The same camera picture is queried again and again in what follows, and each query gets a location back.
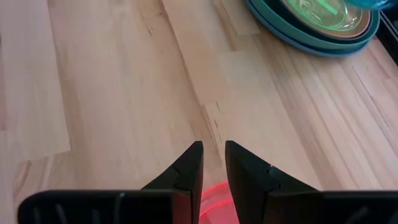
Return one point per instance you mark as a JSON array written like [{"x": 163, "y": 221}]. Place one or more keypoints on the clear green plastic plate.
[{"x": 314, "y": 15}]

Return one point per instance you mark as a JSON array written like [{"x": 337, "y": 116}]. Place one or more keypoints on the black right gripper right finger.
[{"x": 280, "y": 205}]

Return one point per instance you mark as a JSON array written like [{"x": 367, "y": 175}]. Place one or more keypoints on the dark green bowl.
[{"x": 292, "y": 18}]

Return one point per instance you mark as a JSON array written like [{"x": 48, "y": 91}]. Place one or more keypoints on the orange plastic plate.
[{"x": 351, "y": 31}]

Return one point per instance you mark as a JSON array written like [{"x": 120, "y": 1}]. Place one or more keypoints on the green tape strip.
[{"x": 329, "y": 7}]

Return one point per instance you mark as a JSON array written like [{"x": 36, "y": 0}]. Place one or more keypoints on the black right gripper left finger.
[{"x": 155, "y": 205}]

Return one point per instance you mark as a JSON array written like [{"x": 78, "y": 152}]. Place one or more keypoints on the clear pink plastic plate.
[{"x": 217, "y": 208}]

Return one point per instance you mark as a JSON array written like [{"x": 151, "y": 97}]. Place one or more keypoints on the dark teal bowl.
[{"x": 295, "y": 34}]

